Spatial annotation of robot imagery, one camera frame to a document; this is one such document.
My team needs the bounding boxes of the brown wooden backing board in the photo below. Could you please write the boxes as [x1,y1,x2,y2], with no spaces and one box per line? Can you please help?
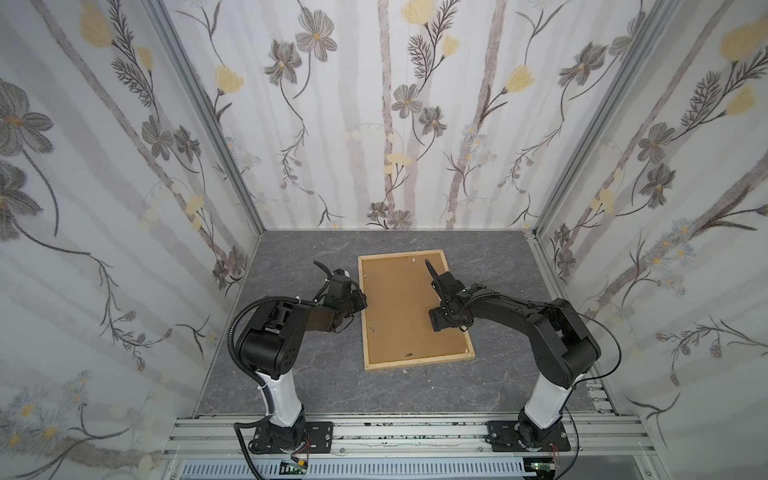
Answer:
[362,253,470,365]

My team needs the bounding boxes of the light wooden picture frame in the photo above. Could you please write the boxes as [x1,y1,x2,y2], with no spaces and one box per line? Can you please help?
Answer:
[357,249,476,371]

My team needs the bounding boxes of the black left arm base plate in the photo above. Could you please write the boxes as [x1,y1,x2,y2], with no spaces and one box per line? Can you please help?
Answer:
[246,420,334,455]

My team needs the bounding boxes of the black corrugated left cable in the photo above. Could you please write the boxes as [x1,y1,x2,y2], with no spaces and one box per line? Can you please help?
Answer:
[226,295,301,480]

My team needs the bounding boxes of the aluminium corner post left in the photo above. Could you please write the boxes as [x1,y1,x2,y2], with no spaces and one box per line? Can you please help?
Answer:
[142,0,265,239]

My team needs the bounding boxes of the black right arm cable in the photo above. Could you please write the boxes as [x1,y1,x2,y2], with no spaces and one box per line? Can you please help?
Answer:
[557,305,623,480]

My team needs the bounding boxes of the white slotted cable duct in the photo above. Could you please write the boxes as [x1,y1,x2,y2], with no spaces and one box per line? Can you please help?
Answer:
[179,457,538,480]

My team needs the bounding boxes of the aluminium corner post right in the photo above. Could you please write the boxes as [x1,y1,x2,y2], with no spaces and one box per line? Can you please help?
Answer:
[531,0,679,239]

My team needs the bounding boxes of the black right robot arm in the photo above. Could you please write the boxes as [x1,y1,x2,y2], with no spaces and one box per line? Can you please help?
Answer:
[425,261,601,430]

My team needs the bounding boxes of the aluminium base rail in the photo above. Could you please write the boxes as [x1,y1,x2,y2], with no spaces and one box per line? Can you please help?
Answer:
[157,413,669,479]

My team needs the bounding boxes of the aluminium corner post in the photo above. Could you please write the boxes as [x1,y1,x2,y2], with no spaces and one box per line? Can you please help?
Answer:
[531,0,679,239]
[142,0,265,239]

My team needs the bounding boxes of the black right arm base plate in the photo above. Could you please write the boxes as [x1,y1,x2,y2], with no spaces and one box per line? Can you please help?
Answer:
[485,420,572,453]

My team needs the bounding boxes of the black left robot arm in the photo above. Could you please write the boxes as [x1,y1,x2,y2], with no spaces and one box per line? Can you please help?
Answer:
[226,269,367,429]

